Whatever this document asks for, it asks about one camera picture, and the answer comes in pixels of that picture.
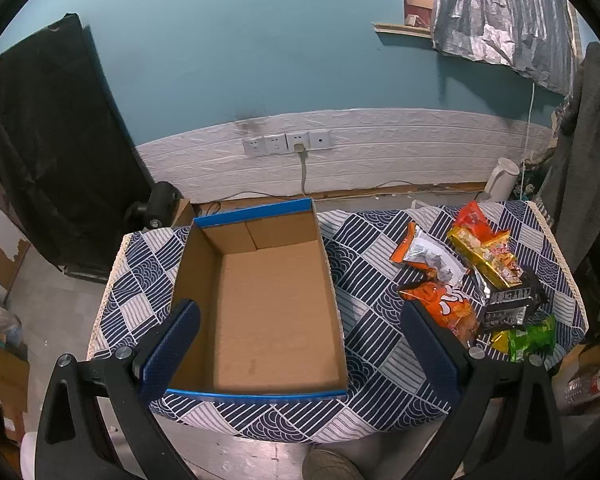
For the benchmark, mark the green pea snack bag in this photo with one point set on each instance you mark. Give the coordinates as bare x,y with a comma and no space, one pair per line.
518,343

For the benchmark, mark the orange silver snack bag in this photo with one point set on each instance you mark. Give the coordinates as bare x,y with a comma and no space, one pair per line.
423,252

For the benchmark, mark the orange cheese puff bag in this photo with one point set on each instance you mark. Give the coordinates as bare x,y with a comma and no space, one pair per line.
448,306

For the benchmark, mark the red snack packet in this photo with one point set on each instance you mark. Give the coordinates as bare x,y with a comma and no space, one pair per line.
471,218

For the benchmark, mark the long gold cracker pack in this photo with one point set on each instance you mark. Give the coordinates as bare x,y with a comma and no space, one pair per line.
492,258

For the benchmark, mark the plastic water bottle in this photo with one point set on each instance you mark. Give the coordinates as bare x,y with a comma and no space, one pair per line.
583,388

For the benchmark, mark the white wall socket strip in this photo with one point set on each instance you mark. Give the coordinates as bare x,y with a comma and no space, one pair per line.
287,143

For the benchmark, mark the grey tarp curtain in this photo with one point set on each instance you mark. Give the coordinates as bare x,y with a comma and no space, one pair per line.
532,37

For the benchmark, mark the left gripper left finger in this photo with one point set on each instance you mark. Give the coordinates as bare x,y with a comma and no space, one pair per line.
73,441

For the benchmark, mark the navy white patterned tablecloth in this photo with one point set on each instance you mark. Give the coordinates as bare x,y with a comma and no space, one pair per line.
388,390

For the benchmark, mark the white electric kettle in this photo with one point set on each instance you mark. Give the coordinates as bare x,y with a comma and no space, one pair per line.
502,180

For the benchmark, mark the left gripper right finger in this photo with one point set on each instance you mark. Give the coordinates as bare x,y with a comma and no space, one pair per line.
527,439

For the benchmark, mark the black fabric backdrop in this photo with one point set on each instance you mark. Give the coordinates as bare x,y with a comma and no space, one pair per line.
68,171

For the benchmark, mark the black snack bag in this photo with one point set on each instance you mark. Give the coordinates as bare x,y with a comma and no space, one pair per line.
508,308

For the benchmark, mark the grey hanging clothes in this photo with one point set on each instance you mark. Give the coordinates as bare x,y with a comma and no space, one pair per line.
571,192

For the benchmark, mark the blue-rimmed cardboard box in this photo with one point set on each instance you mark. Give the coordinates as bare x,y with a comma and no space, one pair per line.
269,326

